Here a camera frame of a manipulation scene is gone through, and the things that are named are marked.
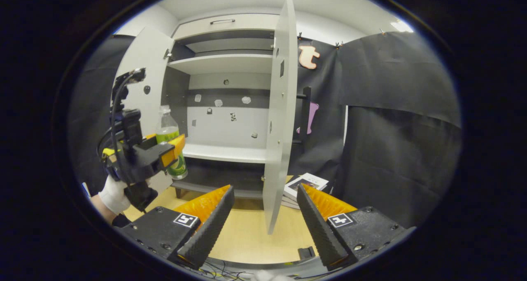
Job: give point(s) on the white and grey cabinet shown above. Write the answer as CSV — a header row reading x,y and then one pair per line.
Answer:
x,y
230,136

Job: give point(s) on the green label plastic bottle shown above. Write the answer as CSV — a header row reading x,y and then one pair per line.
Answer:
x,y
166,126

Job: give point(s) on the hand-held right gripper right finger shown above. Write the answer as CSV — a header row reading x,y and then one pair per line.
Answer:
x,y
319,227

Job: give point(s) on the ceiling light panel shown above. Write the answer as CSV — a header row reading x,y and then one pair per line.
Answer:
x,y
401,26

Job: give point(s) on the white cabinet door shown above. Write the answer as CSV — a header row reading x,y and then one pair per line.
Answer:
x,y
282,108
144,52

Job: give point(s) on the white booklet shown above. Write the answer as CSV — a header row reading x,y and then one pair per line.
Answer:
x,y
306,184

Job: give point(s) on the white cabinet shelf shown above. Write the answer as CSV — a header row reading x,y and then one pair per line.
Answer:
x,y
226,63
226,152

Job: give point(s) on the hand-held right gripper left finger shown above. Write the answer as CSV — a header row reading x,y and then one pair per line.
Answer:
x,y
212,227

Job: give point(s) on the black backdrop cloth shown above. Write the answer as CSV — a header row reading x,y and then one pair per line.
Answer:
x,y
391,149

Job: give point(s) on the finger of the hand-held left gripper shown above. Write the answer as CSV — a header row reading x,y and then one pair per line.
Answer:
x,y
150,137
171,153

